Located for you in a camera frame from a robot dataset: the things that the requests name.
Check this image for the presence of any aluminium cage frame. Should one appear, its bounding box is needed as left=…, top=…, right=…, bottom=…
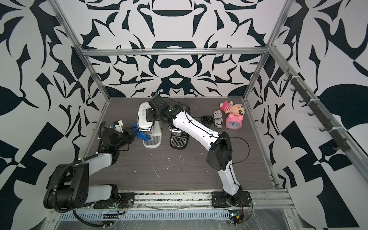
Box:
left=47, top=0, right=368, bottom=185

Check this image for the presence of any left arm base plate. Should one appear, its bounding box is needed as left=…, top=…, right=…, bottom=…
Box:
left=93, top=192, right=136, bottom=209

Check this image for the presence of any small grey toy robot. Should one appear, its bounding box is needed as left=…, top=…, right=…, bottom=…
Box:
left=213, top=110, right=223, bottom=129

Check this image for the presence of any white coffee machine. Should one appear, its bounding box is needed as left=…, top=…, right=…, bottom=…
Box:
left=137, top=102, right=162, bottom=149

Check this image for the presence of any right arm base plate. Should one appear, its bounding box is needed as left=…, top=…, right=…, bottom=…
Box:
left=211, top=191, right=252, bottom=209

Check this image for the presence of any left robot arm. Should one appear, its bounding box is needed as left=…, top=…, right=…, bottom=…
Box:
left=43, top=127, right=137, bottom=213

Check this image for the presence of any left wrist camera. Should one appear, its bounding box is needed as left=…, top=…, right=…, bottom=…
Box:
left=112, top=120, right=124, bottom=133

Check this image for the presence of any black coffee machine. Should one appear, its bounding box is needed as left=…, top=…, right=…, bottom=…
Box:
left=168, top=124, right=190, bottom=150

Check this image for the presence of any small circuit board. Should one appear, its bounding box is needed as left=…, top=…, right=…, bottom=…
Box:
left=228, top=209, right=244, bottom=225

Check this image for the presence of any blue cloth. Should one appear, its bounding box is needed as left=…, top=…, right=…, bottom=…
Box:
left=130, top=123, right=150, bottom=141

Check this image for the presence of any pink alarm clock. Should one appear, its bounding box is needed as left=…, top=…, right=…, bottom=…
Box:
left=225, top=114, right=243, bottom=130

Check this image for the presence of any black hook rack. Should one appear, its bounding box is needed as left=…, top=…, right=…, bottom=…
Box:
left=284, top=69, right=351, bottom=152

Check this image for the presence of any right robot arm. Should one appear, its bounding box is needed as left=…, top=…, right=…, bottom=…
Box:
left=146, top=93, right=251, bottom=208

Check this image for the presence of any pink plush doll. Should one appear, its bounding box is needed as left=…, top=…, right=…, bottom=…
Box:
left=219, top=101, right=245, bottom=116

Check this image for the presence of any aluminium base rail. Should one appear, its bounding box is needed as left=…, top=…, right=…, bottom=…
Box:
left=48, top=188, right=295, bottom=213

